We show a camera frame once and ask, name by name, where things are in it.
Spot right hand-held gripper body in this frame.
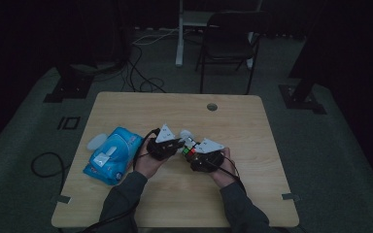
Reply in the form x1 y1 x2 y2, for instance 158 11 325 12
189 138 225 173

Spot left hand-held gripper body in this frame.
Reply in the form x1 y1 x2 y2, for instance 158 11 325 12
147 123 177 161

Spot multicoloured puzzle cube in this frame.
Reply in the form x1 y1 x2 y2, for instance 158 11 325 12
182 137 198 157

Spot white wet wipe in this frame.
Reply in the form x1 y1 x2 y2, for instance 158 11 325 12
178 129 196 145

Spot blue wet wipes pack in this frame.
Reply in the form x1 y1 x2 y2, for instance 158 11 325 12
83 126 145 186

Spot person's left hand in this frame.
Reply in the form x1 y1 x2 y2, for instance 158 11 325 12
135 139 166 180

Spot person's right hand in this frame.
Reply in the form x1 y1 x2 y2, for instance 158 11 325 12
208 148 241 189

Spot grey tape strip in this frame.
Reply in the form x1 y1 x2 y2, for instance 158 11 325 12
281 192 301 202
55 194 73 205

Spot black folding chair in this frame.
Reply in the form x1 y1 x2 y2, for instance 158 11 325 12
194 11 262 95

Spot black stand base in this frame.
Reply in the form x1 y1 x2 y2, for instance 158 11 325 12
43 63 95 104
278 0 327 115

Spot right hand-held gripper cable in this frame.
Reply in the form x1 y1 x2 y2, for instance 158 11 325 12
207 155 248 195

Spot black floor cables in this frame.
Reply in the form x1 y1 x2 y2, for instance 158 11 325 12
120 43 168 95

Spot white floor cable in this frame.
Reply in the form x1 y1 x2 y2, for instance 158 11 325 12
132 28 180 46

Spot black floor cable loop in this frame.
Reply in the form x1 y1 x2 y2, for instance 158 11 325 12
30 151 68 195

